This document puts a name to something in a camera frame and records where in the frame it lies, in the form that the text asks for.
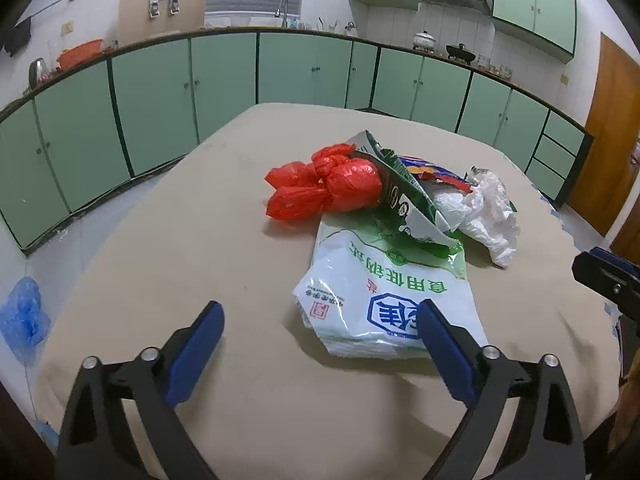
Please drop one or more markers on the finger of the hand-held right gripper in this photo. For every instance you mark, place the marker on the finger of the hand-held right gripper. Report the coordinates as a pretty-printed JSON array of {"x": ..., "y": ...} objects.
[{"x": 607, "y": 280}]

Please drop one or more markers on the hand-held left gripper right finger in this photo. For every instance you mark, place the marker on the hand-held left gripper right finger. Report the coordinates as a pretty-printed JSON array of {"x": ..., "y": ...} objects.
[{"x": 447, "y": 355}]

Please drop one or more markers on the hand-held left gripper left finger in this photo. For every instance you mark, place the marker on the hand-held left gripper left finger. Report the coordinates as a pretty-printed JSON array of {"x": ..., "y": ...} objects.
[{"x": 197, "y": 355}]

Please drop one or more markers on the white printed plastic bag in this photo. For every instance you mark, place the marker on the white printed plastic bag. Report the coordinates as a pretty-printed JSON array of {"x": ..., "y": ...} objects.
[{"x": 370, "y": 285}]

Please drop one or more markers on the white plastic wrap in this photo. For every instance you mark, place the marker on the white plastic wrap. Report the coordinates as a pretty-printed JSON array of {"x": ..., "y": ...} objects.
[{"x": 490, "y": 215}]

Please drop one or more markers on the green foil wrapper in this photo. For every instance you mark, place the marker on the green foil wrapper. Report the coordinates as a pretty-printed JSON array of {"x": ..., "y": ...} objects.
[{"x": 405, "y": 195}]

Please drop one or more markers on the purple snack packet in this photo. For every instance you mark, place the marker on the purple snack packet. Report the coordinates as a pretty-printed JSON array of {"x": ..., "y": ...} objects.
[{"x": 431, "y": 166}]

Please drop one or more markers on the red plastic bag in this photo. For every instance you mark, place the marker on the red plastic bag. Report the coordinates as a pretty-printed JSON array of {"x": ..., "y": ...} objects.
[{"x": 350, "y": 182}]

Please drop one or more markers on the person's right forearm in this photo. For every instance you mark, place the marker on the person's right forearm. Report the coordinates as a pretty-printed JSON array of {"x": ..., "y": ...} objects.
[{"x": 631, "y": 410}]

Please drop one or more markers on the table with beige cloth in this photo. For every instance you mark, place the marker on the table with beige cloth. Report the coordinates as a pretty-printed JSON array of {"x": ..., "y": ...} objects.
[{"x": 225, "y": 240}]

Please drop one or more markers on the wooden door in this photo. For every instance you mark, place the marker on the wooden door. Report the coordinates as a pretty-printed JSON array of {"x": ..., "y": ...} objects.
[{"x": 610, "y": 150}]

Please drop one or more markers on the blue plastic bag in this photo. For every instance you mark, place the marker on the blue plastic bag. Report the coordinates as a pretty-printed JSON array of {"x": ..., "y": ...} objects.
[{"x": 22, "y": 315}]

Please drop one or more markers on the group of glass jars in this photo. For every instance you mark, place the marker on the group of glass jars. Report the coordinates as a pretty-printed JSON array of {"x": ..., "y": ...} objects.
[{"x": 495, "y": 67}]

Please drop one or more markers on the green lower cabinets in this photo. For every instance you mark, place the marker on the green lower cabinets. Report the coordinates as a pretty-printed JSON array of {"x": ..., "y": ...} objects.
[{"x": 150, "y": 110}]

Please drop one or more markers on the green cabinets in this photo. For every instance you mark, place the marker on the green cabinets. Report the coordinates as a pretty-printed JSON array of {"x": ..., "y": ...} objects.
[
  {"x": 150, "y": 110},
  {"x": 530, "y": 5}
]

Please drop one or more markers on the black wok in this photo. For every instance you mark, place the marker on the black wok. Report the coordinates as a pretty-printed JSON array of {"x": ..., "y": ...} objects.
[{"x": 460, "y": 53}]

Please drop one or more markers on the green upper cabinets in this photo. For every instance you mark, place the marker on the green upper cabinets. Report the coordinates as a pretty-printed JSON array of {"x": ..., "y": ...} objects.
[{"x": 530, "y": 5}]

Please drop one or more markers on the white cooking pot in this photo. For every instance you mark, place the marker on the white cooking pot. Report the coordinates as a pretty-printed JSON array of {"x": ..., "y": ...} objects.
[{"x": 424, "y": 41}]

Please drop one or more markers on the orange plastic basket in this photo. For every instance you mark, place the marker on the orange plastic basket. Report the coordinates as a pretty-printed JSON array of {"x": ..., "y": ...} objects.
[{"x": 80, "y": 55}]

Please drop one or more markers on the steel electric kettle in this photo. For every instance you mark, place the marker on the steel electric kettle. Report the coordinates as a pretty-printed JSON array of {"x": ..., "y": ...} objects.
[{"x": 36, "y": 75}]

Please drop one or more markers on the wooden board with dispenser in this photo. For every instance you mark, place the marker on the wooden board with dispenser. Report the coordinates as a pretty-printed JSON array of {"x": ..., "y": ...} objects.
[{"x": 132, "y": 20}]

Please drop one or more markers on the utensil holder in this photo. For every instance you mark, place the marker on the utensil holder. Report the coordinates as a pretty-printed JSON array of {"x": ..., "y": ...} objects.
[{"x": 327, "y": 25}]

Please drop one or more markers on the steel faucet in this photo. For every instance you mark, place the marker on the steel faucet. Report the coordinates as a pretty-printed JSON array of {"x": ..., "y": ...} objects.
[{"x": 283, "y": 7}]

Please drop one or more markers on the dark towel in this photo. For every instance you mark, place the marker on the dark towel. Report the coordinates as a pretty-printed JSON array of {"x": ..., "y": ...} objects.
[{"x": 15, "y": 37}]

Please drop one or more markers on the metal towel bar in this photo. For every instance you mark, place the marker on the metal towel bar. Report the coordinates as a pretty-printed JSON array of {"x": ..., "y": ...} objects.
[{"x": 50, "y": 5}]

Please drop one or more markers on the white wall-mount dispenser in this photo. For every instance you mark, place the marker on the white wall-mount dispenser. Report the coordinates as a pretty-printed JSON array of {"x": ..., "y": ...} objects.
[{"x": 164, "y": 2}]

